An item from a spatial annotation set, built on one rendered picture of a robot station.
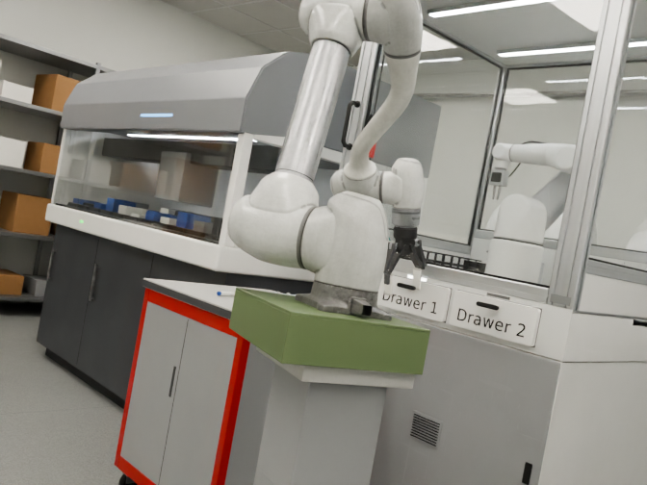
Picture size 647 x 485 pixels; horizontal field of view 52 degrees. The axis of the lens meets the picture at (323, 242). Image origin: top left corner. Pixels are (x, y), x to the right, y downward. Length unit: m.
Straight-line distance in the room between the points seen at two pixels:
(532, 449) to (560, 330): 0.34
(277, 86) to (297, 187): 1.26
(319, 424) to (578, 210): 0.95
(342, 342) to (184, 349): 0.90
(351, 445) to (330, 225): 0.49
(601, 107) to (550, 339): 0.66
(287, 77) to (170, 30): 3.79
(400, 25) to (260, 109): 1.10
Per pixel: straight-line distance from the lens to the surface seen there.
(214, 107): 2.89
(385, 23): 1.78
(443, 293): 2.17
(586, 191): 1.99
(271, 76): 2.79
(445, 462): 2.21
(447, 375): 2.18
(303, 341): 1.36
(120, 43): 6.28
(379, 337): 1.44
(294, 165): 1.63
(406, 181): 2.06
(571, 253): 1.98
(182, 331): 2.22
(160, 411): 2.32
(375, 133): 1.98
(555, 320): 1.99
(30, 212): 5.47
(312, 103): 1.70
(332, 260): 1.50
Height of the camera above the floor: 1.03
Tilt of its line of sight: 1 degrees down
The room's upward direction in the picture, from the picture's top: 10 degrees clockwise
